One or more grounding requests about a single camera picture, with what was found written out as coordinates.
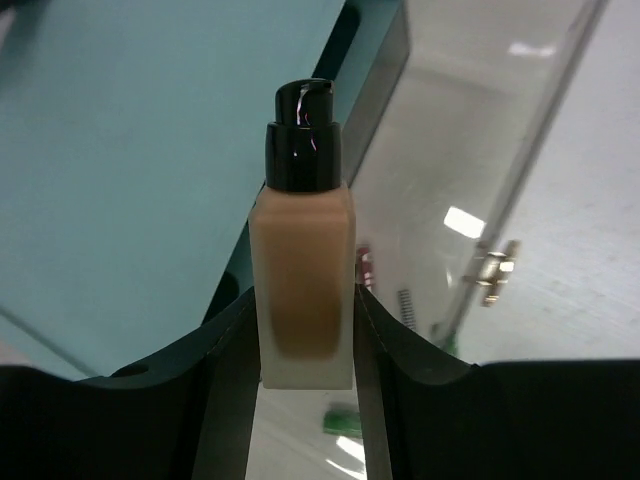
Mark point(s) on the clear acrylic drawer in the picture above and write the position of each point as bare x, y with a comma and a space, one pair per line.
463, 130

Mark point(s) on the green tube upper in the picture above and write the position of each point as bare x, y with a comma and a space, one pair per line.
445, 338

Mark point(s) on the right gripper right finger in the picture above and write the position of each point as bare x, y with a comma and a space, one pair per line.
428, 415

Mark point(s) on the grey makeup pencil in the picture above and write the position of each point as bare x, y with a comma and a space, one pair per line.
407, 312

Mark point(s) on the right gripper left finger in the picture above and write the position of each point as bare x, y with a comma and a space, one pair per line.
184, 412

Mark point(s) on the green tube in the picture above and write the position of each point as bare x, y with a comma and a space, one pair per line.
342, 420
445, 338

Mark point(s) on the teal makeup organizer box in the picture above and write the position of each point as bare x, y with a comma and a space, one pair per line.
132, 150

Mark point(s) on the beige foundation pump bottle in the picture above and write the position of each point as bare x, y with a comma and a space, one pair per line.
302, 240

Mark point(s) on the red white makeup pencil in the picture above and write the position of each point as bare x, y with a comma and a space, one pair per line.
365, 267

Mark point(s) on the green tube lower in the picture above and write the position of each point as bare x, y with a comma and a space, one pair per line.
342, 420

